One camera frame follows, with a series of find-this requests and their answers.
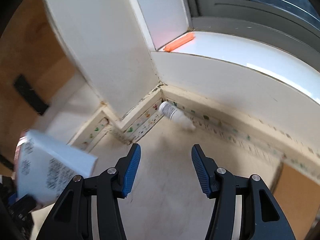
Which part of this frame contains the white printed box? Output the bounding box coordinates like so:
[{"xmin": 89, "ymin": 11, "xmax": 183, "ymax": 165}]
[{"xmin": 15, "ymin": 129, "xmax": 97, "ymax": 207}]

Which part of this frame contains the small white bottle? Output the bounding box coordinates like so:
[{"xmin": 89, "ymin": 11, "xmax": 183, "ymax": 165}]
[{"xmin": 159, "ymin": 101, "xmax": 196, "ymax": 131}]

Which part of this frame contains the brown cardboard sheet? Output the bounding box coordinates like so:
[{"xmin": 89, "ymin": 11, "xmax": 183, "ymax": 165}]
[{"xmin": 273, "ymin": 164, "xmax": 319, "ymax": 239}]

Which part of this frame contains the black cutting board holder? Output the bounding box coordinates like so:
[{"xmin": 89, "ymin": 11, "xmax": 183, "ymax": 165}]
[{"xmin": 14, "ymin": 74, "xmax": 50, "ymax": 116}]

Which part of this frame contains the orange sticker on sill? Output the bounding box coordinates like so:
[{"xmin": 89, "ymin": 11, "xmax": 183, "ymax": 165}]
[{"xmin": 163, "ymin": 32, "xmax": 195, "ymax": 52}]

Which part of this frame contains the wooden cutting board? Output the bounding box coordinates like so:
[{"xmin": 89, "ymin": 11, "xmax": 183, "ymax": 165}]
[{"xmin": 1, "ymin": 0, "xmax": 75, "ymax": 140}]

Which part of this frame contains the window frame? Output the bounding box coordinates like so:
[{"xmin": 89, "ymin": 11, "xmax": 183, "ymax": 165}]
[{"xmin": 187, "ymin": 0, "xmax": 319, "ymax": 50}]

